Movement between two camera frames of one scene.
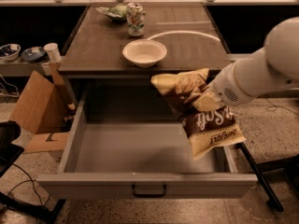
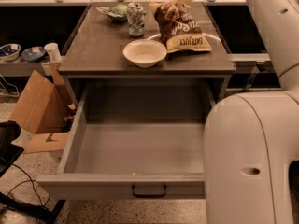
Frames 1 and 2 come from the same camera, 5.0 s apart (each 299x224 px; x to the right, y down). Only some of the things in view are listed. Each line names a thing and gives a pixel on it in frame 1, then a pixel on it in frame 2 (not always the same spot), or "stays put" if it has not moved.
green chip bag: [118, 12] stays put
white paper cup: [52, 49] stays put
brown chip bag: [206, 128] → [179, 30]
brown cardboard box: [41, 109] stays put
